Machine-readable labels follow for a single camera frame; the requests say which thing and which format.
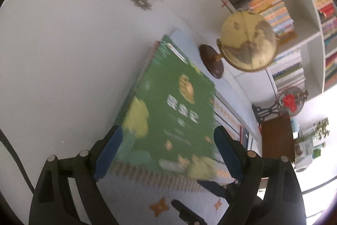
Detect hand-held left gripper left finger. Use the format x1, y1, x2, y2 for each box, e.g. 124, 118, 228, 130
28, 125, 124, 225

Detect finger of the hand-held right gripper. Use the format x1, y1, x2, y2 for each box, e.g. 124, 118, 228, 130
171, 199, 208, 225
197, 180, 239, 199

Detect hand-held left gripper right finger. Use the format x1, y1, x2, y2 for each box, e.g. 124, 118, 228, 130
213, 125, 306, 225

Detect yellow green illustrated book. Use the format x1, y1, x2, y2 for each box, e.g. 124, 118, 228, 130
114, 35, 229, 181

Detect row of white blue books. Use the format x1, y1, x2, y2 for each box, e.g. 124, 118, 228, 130
270, 50, 307, 95

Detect row of rainbow thin books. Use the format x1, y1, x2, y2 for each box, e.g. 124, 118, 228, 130
322, 40, 337, 90

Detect row of orange yellow books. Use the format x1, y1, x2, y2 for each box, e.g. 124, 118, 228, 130
249, 0, 298, 45

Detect row of red pink books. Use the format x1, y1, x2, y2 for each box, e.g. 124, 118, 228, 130
313, 0, 337, 41

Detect blue patterned mat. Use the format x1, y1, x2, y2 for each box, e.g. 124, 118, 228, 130
100, 28, 264, 225

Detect brown wooden cabinet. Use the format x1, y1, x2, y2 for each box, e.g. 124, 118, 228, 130
261, 116, 297, 165

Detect white green picture carton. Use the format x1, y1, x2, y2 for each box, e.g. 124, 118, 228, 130
293, 139, 315, 170

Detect round red flower fan ornament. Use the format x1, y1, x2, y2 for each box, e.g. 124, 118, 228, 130
251, 86, 309, 126

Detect small green box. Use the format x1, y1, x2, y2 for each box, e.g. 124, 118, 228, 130
312, 143, 327, 159

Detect leafy plant in vase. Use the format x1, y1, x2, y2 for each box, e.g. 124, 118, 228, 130
300, 117, 331, 141

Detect beige globe on wooden base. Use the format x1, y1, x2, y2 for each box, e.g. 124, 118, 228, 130
199, 11, 279, 78

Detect black cable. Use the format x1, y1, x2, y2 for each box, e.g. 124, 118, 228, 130
0, 129, 36, 195

